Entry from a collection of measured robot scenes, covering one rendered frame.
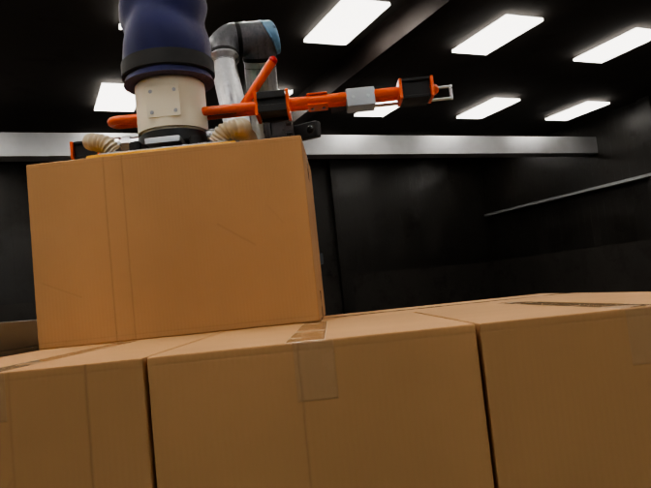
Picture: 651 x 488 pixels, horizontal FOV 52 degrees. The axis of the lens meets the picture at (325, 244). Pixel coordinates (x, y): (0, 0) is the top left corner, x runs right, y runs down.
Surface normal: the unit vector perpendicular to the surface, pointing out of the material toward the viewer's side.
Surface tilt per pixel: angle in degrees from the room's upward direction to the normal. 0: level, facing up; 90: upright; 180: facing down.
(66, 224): 90
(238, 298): 90
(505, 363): 90
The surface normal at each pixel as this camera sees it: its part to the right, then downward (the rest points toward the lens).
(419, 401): -0.01, -0.08
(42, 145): 0.40, -0.11
